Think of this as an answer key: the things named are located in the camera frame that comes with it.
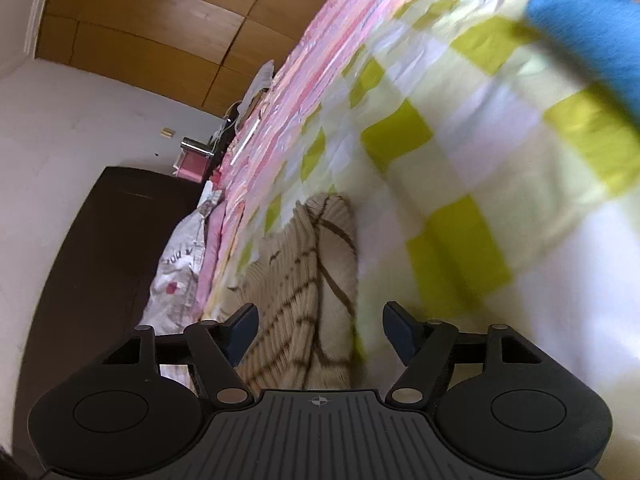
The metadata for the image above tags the beige brown striped knit sweater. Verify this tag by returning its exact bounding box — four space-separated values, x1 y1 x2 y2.
220 193 358 394

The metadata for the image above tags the white printed pillow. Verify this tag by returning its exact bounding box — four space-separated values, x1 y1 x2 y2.
140 191 222 335

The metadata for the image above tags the dark wooden headboard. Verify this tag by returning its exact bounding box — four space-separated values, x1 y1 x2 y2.
12 167 202 476

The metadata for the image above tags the checkered yellow white bedsheet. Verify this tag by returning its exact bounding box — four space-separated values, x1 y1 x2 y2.
202 0 640 476

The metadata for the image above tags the pink box on nightstand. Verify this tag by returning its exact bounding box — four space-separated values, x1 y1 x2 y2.
174 148 209 184

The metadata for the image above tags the silver cup on nightstand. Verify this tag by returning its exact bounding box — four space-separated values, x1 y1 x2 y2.
180 136 213 157

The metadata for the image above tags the white cloth on nightstand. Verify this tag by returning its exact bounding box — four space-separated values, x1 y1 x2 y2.
238 60 274 116

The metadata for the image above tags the wooden wardrobe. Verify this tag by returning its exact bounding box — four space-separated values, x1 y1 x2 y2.
36 0 326 116

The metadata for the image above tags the blue knit garment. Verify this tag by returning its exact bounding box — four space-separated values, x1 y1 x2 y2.
525 0 639 122

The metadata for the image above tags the pink striped quilt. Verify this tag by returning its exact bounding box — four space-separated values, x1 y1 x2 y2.
202 0 409 320

